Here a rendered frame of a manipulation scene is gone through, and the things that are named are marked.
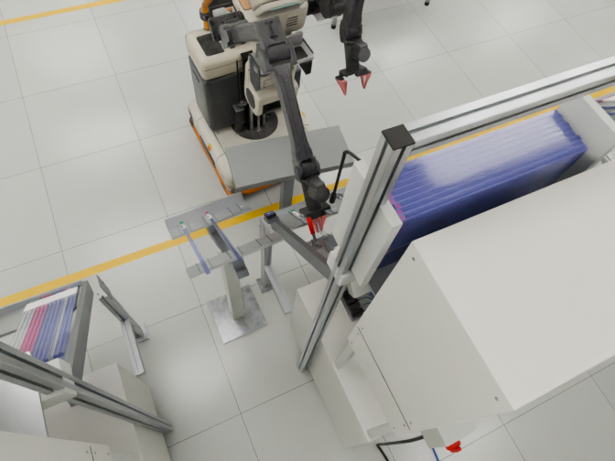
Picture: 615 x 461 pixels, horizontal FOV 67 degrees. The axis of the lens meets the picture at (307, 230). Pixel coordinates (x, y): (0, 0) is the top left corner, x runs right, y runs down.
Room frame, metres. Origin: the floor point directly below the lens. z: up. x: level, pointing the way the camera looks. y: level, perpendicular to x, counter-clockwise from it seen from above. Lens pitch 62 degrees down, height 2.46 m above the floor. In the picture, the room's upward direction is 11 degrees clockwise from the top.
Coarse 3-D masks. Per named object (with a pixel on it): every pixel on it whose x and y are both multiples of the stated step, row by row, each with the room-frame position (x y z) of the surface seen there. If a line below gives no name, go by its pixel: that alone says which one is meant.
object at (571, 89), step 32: (608, 64) 0.74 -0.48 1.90; (512, 96) 0.62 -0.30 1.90; (544, 96) 0.63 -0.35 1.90; (576, 96) 0.68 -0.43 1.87; (416, 128) 0.51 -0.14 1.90; (448, 128) 0.52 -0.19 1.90; (480, 128) 0.56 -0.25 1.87; (576, 128) 0.84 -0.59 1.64; (608, 128) 0.79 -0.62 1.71; (352, 192) 0.54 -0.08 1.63; (384, 224) 0.45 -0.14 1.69; (352, 320) 0.58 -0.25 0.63
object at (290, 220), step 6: (336, 198) 1.07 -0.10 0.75; (330, 204) 1.02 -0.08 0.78; (336, 204) 1.01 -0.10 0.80; (324, 210) 0.96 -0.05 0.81; (330, 210) 0.95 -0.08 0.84; (336, 210) 0.95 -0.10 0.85; (282, 216) 0.94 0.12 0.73; (288, 216) 0.94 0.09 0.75; (294, 216) 0.93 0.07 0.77; (282, 222) 0.88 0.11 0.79; (288, 222) 0.88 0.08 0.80; (294, 222) 0.88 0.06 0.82; (300, 222) 0.87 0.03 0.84; (294, 228) 0.84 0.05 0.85
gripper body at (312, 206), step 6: (306, 198) 0.85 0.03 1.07; (312, 198) 0.84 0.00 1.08; (306, 204) 0.84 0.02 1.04; (312, 204) 0.83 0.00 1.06; (318, 204) 0.84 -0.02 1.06; (324, 204) 0.86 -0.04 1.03; (300, 210) 0.82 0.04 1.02; (306, 210) 0.82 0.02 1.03; (312, 210) 0.82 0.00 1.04; (318, 210) 0.82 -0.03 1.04; (306, 216) 0.79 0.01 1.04
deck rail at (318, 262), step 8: (272, 224) 0.90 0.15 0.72; (280, 224) 0.85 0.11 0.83; (280, 232) 0.83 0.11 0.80; (288, 232) 0.78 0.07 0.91; (288, 240) 0.77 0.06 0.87; (296, 240) 0.73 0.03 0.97; (296, 248) 0.72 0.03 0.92; (304, 248) 0.68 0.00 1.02; (312, 248) 0.67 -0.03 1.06; (304, 256) 0.67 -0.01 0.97; (312, 256) 0.63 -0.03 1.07; (320, 256) 0.62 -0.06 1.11; (312, 264) 0.62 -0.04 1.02; (320, 264) 0.59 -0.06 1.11; (320, 272) 0.58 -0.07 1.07; (328, 272) 0.55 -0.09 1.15
